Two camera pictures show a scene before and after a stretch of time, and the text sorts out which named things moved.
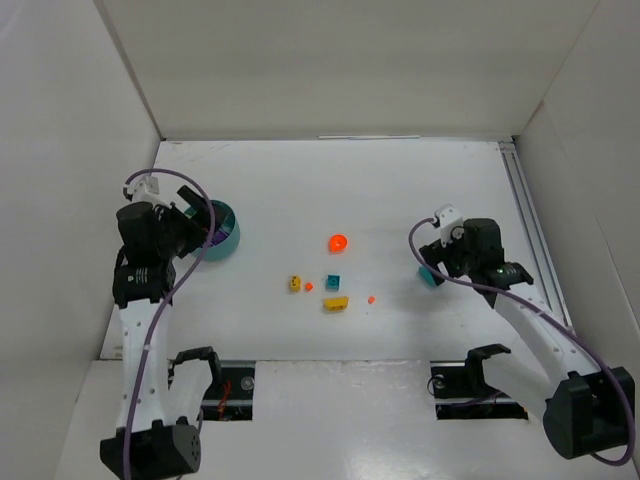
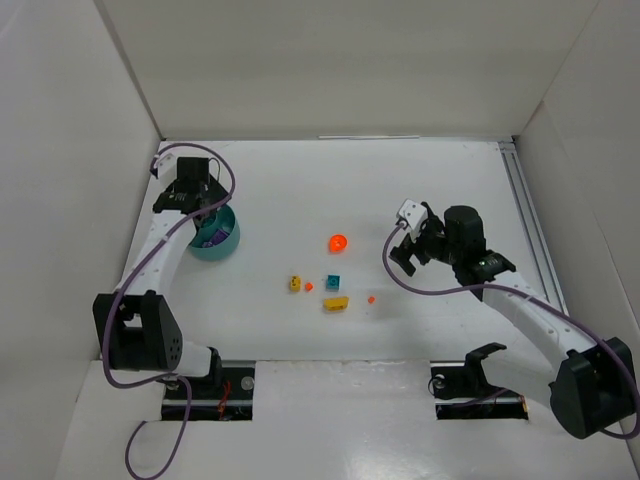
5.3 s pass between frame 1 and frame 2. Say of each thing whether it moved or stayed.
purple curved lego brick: stayed
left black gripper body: moved
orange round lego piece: stayed
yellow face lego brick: stayed
